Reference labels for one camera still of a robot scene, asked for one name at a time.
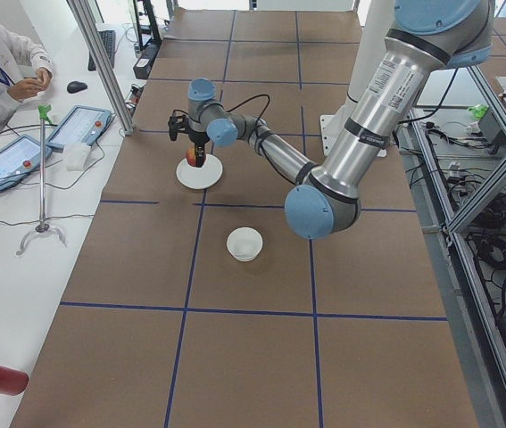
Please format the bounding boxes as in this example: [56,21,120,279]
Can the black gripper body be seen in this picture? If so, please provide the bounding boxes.
[189,132,209,146]

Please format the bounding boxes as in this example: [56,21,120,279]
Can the red yellow apple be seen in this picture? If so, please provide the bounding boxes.
[186,148,198,168]

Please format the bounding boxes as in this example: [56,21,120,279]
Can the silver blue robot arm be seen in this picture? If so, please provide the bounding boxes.
[180,1,494,239]

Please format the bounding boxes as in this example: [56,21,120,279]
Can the white round plate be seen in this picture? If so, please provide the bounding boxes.
[176,155,223,190]

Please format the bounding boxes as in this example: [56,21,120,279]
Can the white plastic bowl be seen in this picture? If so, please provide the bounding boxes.
[226,227,263,262]

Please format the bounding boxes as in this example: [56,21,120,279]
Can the person's hand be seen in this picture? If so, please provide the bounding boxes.
[7,67,52,101]

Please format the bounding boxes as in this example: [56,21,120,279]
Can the black power strip box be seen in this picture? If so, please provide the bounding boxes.
[133,44,161,80]

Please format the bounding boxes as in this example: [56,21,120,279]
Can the teach pendant tablet far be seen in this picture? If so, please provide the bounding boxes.
[46,105,112,151]

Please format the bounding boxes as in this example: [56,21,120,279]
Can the teach pendant tablet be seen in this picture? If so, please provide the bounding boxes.
[46,105,112,151]
[0,135,41,192]

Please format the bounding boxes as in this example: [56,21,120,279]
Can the black computer mouse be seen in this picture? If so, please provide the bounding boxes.
[66,80,88,94]

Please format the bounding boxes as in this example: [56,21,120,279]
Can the black keyboard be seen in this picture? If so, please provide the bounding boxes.
[87,29,117,72]

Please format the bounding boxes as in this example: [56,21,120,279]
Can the silver stand with green clip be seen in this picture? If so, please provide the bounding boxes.
[16,104,66,256]

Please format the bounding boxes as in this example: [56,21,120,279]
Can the brown paper table cover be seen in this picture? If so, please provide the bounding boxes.
[12,11,477,427]

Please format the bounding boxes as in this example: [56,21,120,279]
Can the teach pendant tablet near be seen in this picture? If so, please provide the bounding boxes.
[0,135,41,192]

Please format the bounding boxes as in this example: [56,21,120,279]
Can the grey box with green tag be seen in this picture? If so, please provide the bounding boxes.
[467,107,506,155]

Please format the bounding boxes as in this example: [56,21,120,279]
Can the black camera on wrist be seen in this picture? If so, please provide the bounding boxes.
[168,109,188,142]

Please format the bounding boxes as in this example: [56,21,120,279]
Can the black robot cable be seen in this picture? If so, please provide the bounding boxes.
[224,93,272,130]

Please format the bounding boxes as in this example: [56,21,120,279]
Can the aluminium frame post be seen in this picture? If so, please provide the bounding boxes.
[68,0,134,136]

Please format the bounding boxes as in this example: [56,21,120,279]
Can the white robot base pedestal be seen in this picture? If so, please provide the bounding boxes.
[320,0,394,156]

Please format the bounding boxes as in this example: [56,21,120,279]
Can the tangled black cables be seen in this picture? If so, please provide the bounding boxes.
[439,169,506,322]

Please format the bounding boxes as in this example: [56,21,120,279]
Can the aluminium frame rail right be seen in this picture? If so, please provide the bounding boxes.
[394,66,506,428]

